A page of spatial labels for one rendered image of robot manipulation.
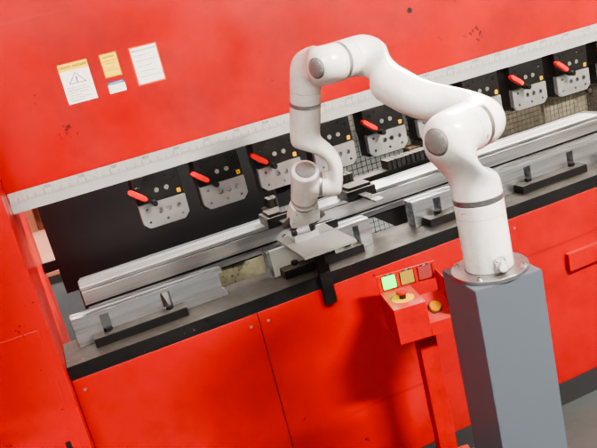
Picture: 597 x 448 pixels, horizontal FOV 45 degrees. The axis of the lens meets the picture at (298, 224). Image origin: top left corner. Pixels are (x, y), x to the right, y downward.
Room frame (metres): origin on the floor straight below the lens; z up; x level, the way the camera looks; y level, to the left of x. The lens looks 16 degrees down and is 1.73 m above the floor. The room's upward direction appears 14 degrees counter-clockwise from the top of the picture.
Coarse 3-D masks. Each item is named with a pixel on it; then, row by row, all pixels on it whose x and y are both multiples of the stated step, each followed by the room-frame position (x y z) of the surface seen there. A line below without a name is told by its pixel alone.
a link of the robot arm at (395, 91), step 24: (360, 48) 1.91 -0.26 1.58; (384, 48) 1.90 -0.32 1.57; (360, 72) 1.92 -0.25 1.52; (384, 72) 1.80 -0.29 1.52; (408, 72) 1.79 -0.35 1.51; (384, 96) 1.79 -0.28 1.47; (408, 96) 1.75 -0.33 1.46; (432, 96) 1.74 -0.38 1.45; (456, 96) 1.73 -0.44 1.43; (480, 96) 1.70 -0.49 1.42; (504, 120) 1.68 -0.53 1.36
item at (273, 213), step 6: (270, 210) 2.62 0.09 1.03; (276, 210) 2.60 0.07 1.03; (264, 216) 2.60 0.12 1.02; (270, 216) 2.56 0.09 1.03; (276, 216) 2.56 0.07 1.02; (282, 216) 2.56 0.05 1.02; (264, 222) 2.59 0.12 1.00; (270, 222) 2.55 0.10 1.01; (276, 222) 2.55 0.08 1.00; (282, 222) 2.52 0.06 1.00
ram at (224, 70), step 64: (0, 0) 2.16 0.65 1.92; (64, 0) 2.20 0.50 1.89; (128, 0) 2.26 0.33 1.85; (192, 0) 2.31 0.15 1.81; (256, 0) 2.37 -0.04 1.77; (320, 0) 2.43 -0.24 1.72; (384, 0) 2.50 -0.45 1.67; (448, 0) 2.57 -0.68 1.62; (512, 0) 2.64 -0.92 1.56; (576, 0) 2.72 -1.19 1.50; (0, 64) 2.14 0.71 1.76; (128, 64) 2.24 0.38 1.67; (192, 64) 2.30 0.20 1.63; (256, 64) 2.35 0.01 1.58; (448, 64) 2.56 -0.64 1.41; (512, 64) 2.63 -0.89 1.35; (0, 128) 2.12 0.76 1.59; (64, 128) 2.17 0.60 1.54; (128, 128) 2.22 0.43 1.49; (192, 128) 2.28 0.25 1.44; (64, 192) 2.15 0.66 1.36
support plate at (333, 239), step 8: (320, 224) 2.40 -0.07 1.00; (320, 232) 2.31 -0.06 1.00; (328, 232) 2.29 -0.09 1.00; (336, 232) 2.27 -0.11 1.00; (280, 240) 2.33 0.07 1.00; (288, 240) 2.31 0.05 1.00; (304, 240) 2.27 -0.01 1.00; (312, 240) 2.25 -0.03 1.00; (320, 240) 2.23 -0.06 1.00; (328, 240) 2.21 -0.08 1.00; (336, 240) 2.19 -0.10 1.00; (344, 240) 2.17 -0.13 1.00; (352, 240) 2.15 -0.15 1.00; (288, 248) 2.25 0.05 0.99; (296, 248) 2.21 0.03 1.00; (304, 248) 2.19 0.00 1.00; (312, 248) 2.17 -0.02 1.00; (320, 248) 2.15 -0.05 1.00; (328, 248) 2.13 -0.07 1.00; (336, 248) 2.14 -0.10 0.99; (304, 256) 2.11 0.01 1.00; (312, 256) 2.11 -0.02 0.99
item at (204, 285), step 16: (208, 272) 2.27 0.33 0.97; (160, 288) 2.23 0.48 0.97; (176, 288) 2.23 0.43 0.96; (192, 288) 2.25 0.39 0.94; (208, 288) 2.26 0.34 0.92; (224, 288) 2.32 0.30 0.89; (112, 304) 2.19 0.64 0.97; (128, 304) 2.19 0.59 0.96; (144, 304) 2.20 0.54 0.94; (160, 304) 2.22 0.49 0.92; (176, 304) 2.23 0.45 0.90; (192, 304) 2.24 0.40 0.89; (80, 320) 2.14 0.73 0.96; (96, 320) 2.15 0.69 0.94; (112, 320) 2.17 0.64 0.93; (128, 320) 2.18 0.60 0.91; (80, 336) 2.14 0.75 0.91
